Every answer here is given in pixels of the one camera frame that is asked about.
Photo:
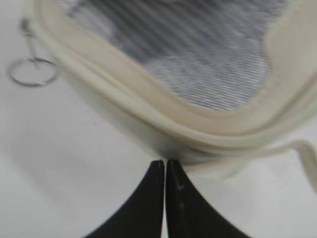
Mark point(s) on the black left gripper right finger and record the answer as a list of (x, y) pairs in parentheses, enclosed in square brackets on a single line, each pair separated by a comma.
[(188, 214)]

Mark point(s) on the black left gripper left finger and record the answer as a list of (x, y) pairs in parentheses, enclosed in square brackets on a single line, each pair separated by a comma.
[(142, 213)]

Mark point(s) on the silver ring zipper pull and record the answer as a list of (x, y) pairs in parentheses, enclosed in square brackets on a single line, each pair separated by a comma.
[(31, 71)]

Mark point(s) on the cream zippered bag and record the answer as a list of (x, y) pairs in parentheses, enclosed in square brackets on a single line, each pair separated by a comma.
[(194, 78)]

